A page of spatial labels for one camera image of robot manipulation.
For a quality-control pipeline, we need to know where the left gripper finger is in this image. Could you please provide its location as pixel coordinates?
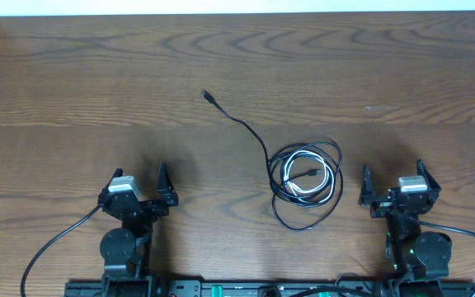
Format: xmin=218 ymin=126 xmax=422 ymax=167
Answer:
xmin=104 ymin=168 xmax=123 ymax=193
xmin=156 ymin=163 xmax=179 ymax=206

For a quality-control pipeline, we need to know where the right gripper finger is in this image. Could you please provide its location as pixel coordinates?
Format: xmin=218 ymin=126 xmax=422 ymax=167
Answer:
xmin=416 ymin=158 xmax=441 ymax=192
xmin=358 ymin=165 xmax=374 ymax=205

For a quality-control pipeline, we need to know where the white usb cable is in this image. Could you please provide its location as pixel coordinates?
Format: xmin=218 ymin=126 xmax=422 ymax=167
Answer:
xmin=282 ymin=149 xmax=336 ymax=205

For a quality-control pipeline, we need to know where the long black usb cable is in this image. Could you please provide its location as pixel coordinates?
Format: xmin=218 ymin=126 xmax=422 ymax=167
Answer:
xmin=200 ymin=89 xmax=345 ymax=232

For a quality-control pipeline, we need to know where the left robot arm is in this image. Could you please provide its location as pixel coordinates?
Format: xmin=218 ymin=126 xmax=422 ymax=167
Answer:
xmin=98 ymin=163 xmax=179 ymax=296

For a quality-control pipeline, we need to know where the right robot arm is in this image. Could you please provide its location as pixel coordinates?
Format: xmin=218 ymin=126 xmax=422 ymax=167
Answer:
xmin=358 ymin=159 xmax=452 ymax=296

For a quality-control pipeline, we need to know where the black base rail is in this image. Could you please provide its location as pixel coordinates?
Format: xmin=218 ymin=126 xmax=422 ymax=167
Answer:
xmin=63 ymin=276 xmax=475 ymax=297

